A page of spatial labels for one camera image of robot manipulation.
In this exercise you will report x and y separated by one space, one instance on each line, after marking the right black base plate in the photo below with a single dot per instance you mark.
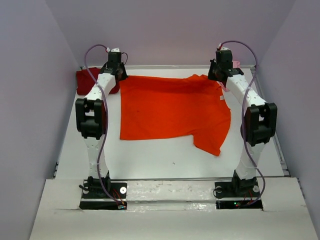
232 195

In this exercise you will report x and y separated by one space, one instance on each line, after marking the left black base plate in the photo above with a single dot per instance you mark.
94 198

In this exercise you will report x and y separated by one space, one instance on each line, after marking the white front cover board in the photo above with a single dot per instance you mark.
173 210

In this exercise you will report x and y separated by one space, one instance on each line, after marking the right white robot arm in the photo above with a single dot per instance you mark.
258 126

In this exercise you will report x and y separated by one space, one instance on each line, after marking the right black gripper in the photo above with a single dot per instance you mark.
211 76

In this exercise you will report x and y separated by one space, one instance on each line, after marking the orange t-shirt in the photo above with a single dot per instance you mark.
163 108

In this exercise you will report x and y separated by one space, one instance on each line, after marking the pink crumpled t-shirt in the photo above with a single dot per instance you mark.
229 73

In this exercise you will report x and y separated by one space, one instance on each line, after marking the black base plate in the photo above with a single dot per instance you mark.
232 195
94 198

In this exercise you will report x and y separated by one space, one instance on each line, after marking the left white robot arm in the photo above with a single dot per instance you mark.
92 122

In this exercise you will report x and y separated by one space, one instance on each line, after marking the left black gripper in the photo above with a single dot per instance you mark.
124 75

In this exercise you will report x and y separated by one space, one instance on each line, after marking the dark red folded t-shirt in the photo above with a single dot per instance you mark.
85 81

